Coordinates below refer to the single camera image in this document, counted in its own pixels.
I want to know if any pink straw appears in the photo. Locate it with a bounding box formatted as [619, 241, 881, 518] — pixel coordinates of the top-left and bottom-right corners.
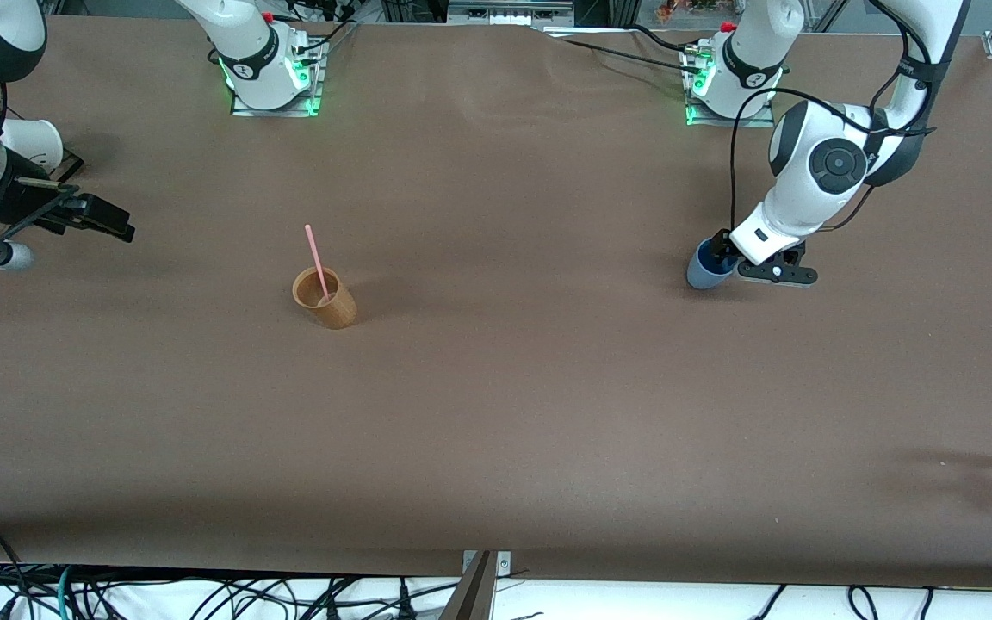
[304, 225, 332, 304]

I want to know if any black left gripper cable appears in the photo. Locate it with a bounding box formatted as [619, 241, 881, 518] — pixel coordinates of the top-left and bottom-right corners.
[728, 86, 936, 233]

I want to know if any brown wooden cup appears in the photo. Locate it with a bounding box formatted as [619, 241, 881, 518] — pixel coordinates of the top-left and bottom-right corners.
[292, 267, 358, 331]

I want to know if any grey metal bracket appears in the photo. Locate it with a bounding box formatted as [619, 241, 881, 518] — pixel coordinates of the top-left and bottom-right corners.
[440, 549, 512, 620]

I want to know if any teal cable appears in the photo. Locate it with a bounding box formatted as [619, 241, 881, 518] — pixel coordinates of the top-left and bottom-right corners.
[55, 564, 77, 620]

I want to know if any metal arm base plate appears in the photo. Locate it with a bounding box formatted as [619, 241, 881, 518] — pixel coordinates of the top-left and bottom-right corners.
[684, 47, 777, 128]
[231, 34, 326, 118]

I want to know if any blue plastic cup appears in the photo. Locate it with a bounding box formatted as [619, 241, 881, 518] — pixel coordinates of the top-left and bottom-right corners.
[686, 239, 739, 291]

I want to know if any grey network box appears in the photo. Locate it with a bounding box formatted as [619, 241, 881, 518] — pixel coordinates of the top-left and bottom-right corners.
[447, 0, 575, 27]

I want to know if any white cup with printed face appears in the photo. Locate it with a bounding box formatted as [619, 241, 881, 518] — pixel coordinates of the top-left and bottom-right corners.
[0, 118, 64, 169]

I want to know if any brown table cover mat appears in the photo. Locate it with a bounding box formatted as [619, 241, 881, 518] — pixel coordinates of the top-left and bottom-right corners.
[0, 15, 992, 591]

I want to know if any black cable on table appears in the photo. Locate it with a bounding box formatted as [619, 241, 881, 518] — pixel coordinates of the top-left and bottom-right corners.
[539, 24, 704, 74]

